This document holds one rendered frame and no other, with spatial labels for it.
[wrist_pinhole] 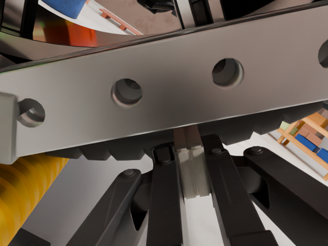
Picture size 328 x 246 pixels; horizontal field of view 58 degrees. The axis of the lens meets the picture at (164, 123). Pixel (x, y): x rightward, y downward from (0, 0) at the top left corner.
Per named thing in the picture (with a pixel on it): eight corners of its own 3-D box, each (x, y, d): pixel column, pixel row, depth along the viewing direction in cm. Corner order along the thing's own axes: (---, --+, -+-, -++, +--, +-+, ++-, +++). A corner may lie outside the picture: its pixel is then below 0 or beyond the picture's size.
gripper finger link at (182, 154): (197, 198, 16) (184, 200, 16) (189, 147, 23) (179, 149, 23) (188, 148, 15) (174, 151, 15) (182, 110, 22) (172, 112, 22)
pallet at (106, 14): (95, 12, 659) (97, 7, 656) (103, 13, 743) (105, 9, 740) (144, 45, 681) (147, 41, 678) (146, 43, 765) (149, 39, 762)
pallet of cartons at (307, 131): (301, 143, 1043) (317, 124, 1020) (317, 156, 936) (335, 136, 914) (269, 120, 1016) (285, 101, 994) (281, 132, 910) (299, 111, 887)
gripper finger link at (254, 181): (209, 174, 14) (274, 163, 14) (198, 135, 19) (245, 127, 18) (213, 201, 14) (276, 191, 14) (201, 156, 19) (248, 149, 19)
